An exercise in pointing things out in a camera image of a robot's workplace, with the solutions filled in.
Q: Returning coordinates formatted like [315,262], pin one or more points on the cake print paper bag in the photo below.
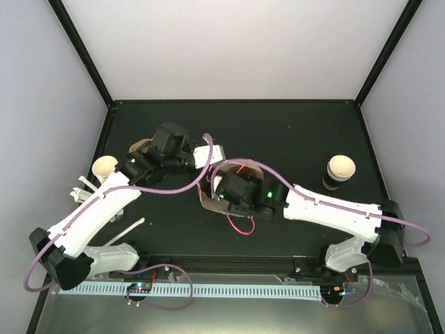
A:
[237,194]

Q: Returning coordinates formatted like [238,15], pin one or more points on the brown cardboard cup carrier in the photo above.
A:
[141,146]

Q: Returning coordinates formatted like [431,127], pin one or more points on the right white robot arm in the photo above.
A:
[375,238]

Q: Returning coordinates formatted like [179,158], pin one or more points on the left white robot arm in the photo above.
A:
[165,164]

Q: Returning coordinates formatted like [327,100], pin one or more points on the right black paper cup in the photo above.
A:
[340,169]

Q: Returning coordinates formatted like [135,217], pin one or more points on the white stacked paper cups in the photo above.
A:
[103,167]

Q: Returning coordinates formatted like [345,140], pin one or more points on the small circuit board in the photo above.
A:
[139,288]

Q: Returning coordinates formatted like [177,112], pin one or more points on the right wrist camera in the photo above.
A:
[216,181]

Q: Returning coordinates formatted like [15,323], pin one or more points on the light blue cable duct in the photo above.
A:
[221,291]

